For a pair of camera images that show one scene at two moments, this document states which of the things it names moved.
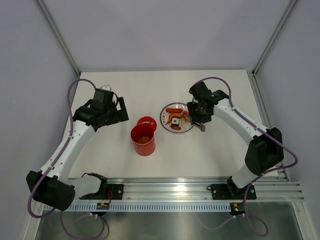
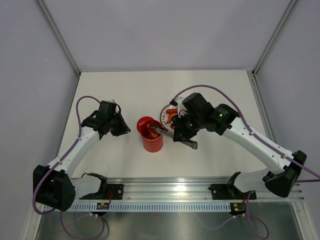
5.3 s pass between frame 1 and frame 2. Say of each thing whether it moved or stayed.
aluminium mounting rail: stayed
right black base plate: stayed
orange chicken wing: stayed
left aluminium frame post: stayed
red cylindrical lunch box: moved
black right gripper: moved
